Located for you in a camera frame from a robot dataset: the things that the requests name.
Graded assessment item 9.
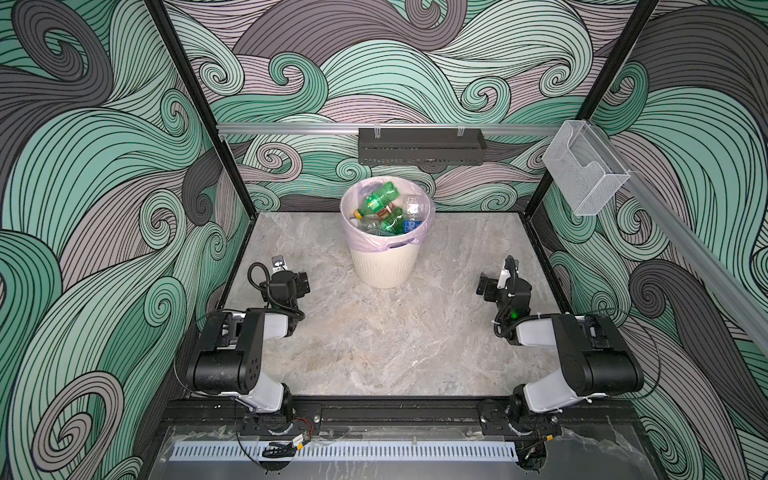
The green soda bottle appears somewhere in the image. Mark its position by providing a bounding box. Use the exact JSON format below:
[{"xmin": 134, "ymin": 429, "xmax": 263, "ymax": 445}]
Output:
[
  {"xmin": 353, "ymin": 181, "xmax": 400, "ymax": 219},
  {"xmin": 379, "ymin": 207, "xmax": 404, "ymax": 235}
]

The clear bottle blue label white cap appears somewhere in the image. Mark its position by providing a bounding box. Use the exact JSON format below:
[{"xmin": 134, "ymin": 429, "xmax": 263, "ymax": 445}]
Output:
[{"xmin": 402, "ymin": 195, "xmax": 428, "ymax": 233}]

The clear bottle blue red insert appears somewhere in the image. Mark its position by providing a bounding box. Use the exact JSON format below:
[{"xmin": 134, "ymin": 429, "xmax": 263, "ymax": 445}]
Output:
[{"xmin": 350, "ymin": 217, "xmax": 380, "ymax": 235}]

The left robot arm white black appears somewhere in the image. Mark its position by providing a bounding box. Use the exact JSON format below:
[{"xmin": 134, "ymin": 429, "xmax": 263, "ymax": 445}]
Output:
[{"xmin": 184, "ymin": 270, "xmax": 310, "ymax": 414}]

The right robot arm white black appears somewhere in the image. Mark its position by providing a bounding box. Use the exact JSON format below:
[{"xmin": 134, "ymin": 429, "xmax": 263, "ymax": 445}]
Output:
[{"xmin": 476, "ymin": 272, "xmax": 645, "ymax": 414}]

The cream ribbed waste bin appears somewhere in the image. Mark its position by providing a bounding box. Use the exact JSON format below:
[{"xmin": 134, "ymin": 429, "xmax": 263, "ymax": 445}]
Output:
[{"xmin": 348, "ymin": 237, "xmax": 421, "ymax": 289}]

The pink plastic bin liner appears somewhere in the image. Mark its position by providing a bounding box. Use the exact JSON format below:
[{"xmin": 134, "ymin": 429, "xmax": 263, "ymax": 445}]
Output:
[{"xmin": 340, "ymin": 176, "xmax": 435, "ymax": 253}]

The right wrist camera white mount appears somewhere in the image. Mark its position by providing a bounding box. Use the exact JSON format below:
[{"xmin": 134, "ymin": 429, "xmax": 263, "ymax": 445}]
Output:
[{"xmin": 497, "ymin": 255, "xmax": 518, "ymax": 291}]

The clear acrylic wall holder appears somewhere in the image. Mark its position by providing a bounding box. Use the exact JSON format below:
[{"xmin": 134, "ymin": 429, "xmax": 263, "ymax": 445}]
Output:
[{"xmin": 542, "ymin": 120, "xmax": 630, "ymax": 217}]

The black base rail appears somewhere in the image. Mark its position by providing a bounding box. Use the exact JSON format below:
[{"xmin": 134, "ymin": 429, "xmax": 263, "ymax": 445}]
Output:
[{"xmin": 161, "ymin": 395, "xmax": 638, "ymax": 438}]

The aluminium rail back wall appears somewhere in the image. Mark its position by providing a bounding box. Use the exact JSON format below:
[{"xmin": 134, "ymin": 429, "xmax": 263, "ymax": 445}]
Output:
[{"xmin": 216, "ymin": 122, "xmax": 560, "ymax": 136}]

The aluminium rail wall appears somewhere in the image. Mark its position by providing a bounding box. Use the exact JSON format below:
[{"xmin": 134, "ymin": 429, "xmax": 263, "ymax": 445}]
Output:
[
  {"xmin": 216, "ymin": 122, "xmax": 560, "ymax": 136},
  {"xmin": 596, "ymin": 128, "xmax": 767, "ymax": 349}
]

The black wall-mounted tray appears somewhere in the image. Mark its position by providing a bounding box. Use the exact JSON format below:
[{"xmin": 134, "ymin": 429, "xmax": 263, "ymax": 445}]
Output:
[{"xmin": 357, "ymin": 127, "xmax": 488, "ymax": 168}]

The white slotted cable duct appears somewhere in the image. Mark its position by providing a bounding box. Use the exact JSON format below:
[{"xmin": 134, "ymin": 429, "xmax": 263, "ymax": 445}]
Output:
[{"xmin": 169, "ymin": 440, "xmax": 518, "ymax": 463}]

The aluminium rail right wall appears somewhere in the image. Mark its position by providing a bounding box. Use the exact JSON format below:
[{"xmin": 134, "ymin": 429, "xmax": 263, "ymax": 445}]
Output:
[{"xmin": 596, "ymin": 128, "xmax": 767, "ymax": 349}]

